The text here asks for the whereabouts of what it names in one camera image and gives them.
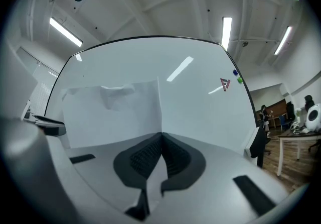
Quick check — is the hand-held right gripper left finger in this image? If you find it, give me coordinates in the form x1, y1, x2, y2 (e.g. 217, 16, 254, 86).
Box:
65, 132, 163, 221

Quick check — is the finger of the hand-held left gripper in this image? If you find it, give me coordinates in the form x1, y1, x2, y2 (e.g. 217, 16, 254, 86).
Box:
33, 115, 67, 138

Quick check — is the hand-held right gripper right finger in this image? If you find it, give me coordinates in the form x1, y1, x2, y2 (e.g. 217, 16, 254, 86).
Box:
150, 132, 289, 224

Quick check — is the white sheet of paper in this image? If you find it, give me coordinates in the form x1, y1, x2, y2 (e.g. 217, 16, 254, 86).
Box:
61, 76, 169, 218

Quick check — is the black-framed whiteboard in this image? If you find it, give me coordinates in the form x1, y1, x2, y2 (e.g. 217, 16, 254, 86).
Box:
44, 35, 259, 159

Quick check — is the blue chair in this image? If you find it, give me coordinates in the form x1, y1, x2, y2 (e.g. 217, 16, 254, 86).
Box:
278, 115, 289, 131

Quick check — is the red and grey triangular magnet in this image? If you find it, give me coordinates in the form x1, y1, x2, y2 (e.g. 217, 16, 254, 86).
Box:
220, 78, 231, 92

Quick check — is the wooden cabinet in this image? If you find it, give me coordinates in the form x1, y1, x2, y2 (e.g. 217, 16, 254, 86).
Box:
255, 98, 288, 129

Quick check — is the dark-topped table with white legs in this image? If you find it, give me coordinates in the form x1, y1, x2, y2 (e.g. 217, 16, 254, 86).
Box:
276, 127, 321, 177

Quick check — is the long ceiling light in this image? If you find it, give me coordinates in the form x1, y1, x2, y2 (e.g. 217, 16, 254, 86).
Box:
221, 17, 233, 52
273, 26, 293, 56
49, 17, 84, 48

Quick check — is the white round speaker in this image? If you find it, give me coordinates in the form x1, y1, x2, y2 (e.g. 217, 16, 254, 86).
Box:
305, 103, 321, 133

